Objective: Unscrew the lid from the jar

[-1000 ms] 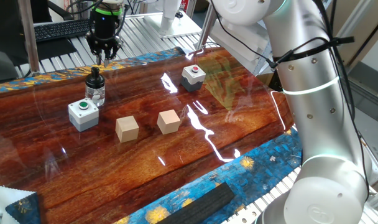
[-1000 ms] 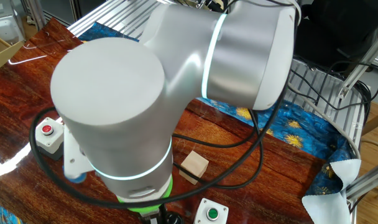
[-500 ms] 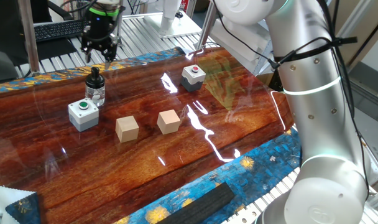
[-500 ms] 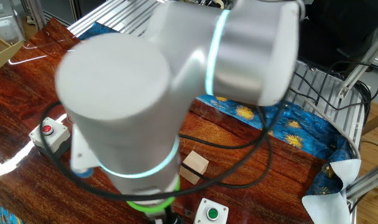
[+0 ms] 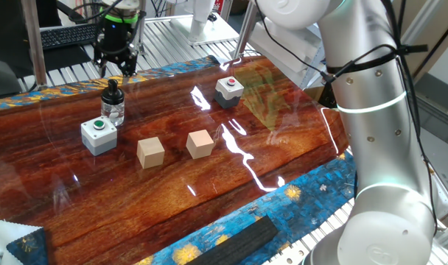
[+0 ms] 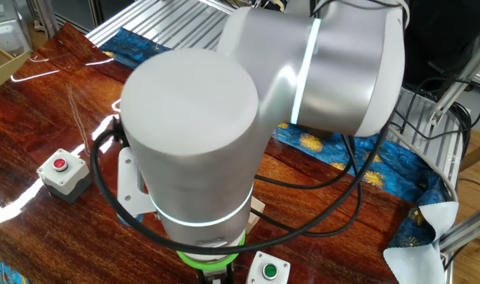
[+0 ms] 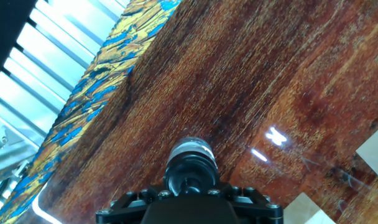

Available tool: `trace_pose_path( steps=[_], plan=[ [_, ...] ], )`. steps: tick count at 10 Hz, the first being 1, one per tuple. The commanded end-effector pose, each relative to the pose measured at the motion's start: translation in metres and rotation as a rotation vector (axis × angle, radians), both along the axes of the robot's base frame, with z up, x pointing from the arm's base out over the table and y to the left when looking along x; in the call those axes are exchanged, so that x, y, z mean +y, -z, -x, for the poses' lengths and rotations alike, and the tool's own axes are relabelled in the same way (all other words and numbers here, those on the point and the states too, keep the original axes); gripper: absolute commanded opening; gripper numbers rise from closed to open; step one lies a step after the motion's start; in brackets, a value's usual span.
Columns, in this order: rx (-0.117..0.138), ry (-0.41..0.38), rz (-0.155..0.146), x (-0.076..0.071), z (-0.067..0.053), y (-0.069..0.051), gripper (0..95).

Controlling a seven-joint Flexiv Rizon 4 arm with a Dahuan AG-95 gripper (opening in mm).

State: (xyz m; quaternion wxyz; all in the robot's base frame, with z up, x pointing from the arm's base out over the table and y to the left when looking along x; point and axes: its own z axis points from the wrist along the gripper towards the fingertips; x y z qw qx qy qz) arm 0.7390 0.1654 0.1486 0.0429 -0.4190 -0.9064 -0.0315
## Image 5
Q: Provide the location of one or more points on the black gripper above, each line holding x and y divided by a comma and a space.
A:
117, 40

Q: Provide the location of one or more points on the black knobbed jar lid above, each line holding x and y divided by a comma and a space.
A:
112, 95

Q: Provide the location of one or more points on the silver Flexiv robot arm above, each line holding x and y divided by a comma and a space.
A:
378, 121

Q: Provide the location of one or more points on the clear glass jar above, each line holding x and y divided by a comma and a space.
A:
112, 114

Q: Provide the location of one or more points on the black desk pad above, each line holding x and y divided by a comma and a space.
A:
65, 57

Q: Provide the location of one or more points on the black computer keyboard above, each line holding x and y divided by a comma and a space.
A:
67, 36

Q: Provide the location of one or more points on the green push button box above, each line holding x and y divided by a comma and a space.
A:
98, 138

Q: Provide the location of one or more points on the light wooden cube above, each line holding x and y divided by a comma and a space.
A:
200, 144
150, 152

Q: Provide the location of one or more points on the red push button box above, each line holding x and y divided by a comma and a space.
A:
228, 90

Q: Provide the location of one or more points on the glossy wood grain mat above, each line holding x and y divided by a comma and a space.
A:
135, 191

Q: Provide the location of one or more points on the white foam packing pieces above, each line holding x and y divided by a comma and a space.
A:
283, 48

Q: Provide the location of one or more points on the grey metal shelf rack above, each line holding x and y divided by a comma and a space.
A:
314, 70

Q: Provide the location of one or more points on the black plastic crate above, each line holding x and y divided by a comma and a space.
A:
327, 97

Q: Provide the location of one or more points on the black foam block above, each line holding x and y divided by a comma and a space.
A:
235, 244

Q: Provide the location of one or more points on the blue starry night cloth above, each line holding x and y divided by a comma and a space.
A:
312, 195

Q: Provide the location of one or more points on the aluminium frame post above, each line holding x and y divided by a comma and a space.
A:
246, 29
34, 44

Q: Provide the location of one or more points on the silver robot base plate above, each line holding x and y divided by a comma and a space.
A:
288, 255

